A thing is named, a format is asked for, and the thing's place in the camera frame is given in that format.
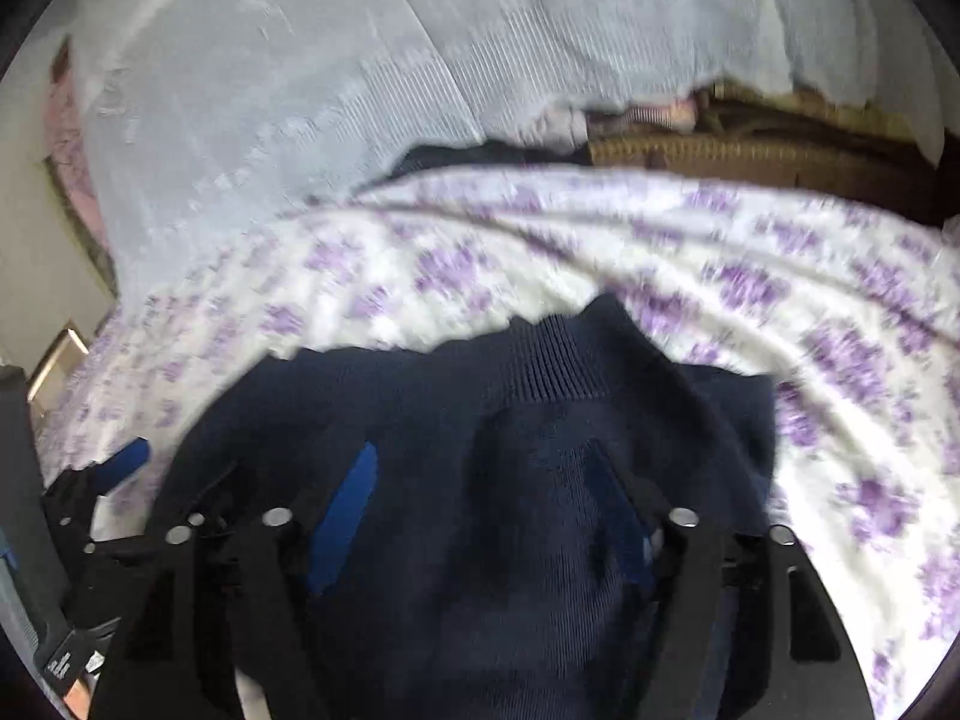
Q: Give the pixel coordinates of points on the purple floral bedsheet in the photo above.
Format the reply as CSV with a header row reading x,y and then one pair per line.
x,y
525,262

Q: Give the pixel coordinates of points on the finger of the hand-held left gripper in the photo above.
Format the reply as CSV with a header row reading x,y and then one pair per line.
x,y
201,504
124,461

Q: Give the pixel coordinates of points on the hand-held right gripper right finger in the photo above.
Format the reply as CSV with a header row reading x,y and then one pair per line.
x,y
634,511

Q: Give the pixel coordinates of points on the pink cloth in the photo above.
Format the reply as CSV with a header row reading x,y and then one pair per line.
x,y
66,124

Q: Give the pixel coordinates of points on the woven rattan mat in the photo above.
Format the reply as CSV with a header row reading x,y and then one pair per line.
x,y
712,157

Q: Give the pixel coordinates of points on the navy cardigan with yellow trim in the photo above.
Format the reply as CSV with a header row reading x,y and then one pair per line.
x,y
510,465

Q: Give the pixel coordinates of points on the dark cloth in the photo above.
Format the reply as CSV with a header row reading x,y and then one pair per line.
x,y
450,157

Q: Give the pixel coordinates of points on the wooden frame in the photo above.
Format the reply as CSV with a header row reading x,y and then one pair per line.
x,y
61,349

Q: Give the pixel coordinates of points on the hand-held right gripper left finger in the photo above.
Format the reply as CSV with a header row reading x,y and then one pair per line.
x,y
341,517

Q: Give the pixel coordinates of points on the white lace cloth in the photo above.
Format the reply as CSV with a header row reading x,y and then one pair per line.
x,y
300,90

